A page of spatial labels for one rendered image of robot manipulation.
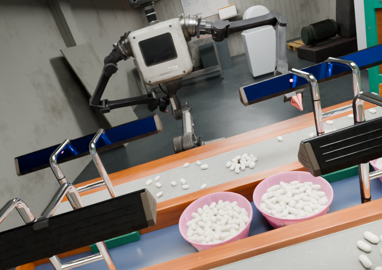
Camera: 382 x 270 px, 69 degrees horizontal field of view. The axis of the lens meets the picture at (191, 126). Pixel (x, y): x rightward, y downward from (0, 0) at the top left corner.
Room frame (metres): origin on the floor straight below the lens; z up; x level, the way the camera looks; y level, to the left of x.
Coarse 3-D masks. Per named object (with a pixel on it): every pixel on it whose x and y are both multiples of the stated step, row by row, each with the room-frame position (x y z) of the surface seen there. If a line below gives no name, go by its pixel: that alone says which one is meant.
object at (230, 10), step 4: (232, 4) 8.39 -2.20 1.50; (224, 8) 8.45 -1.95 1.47; (228, 8) 8.42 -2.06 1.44; (232, 8) 8.40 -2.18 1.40; (220, 12) 8.47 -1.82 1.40; (224, 12) 8.45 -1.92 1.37; (228, 12) 8.43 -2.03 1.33; (232, 12) 8.40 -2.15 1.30; (220, 16) 8.48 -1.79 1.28; (224, 16) 8.45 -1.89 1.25; (228, 16) 8.44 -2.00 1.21
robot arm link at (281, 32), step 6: (282, 18) 1.68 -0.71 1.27; (282, 24) 1.66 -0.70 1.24; (276, 30) 1.68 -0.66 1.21; (282, 30) 1.65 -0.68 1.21; (276, 36) 1.64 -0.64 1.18; (282, 36) 1.62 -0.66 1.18; (276, 42) 1.61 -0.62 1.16; (282, 42) 1.58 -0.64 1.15; (276, 48) 1.57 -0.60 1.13; (282, 48) 1.55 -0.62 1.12; (276, 54) 1.54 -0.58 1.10; (282, 54) 1.52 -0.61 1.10; (276, 60) 1.50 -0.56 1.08; (282, 60) 1.47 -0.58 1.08; (276, 66) 1.48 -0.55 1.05; (276, 72) 1.44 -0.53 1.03
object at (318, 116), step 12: (336, 60) 1.01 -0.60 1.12; (348, 60) 0.94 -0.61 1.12; (300, 72) 0.99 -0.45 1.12; (312, 84) 0.91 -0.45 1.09; (360, 84) 0.90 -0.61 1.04; (312, 96) 0.91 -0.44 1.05; (348, 108) 0.90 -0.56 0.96; (324, 132) 0.90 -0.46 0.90; (348, 168) 0.90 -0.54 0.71; (336, 180) 0.90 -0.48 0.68
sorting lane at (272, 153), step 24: (336, 120) 1.26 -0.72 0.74; (264, 144) 1.25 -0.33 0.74; (288, 144) 1.17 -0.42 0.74; (192, 168) 1.24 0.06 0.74; (216, 168) 1.17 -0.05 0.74; (240, 168) 1.10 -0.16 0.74; (264, 168) 1.04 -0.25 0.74; (96, 192) 1.31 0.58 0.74; (120, 192) 1.23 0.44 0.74; (168, 192) 1.09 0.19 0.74; (192, 192) 1.03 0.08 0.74
